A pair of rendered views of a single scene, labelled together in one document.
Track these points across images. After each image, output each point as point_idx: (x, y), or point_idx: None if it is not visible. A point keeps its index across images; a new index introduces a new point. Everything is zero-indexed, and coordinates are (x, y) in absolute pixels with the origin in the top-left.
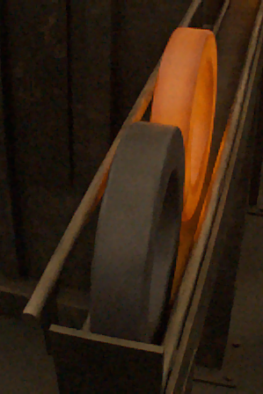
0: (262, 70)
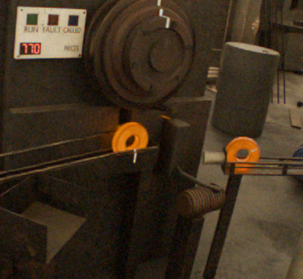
0: (131, 214)
